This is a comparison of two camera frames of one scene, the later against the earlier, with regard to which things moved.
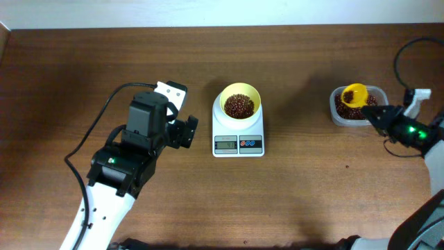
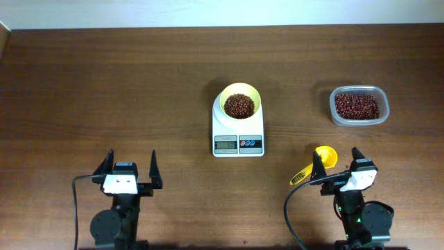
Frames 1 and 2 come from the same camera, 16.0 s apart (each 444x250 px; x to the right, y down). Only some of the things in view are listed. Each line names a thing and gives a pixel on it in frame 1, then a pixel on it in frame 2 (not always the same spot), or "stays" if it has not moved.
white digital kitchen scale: x=236 y=139 stays
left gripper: x=175 y=139 to x=155 y=178
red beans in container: x=344 y=111 stays
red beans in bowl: x=238 y=106 stays
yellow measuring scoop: x=360 y=95 to x=329 y=158
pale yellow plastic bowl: x=241 y=88 stays
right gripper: x=383 y=121 to x=318 y=169
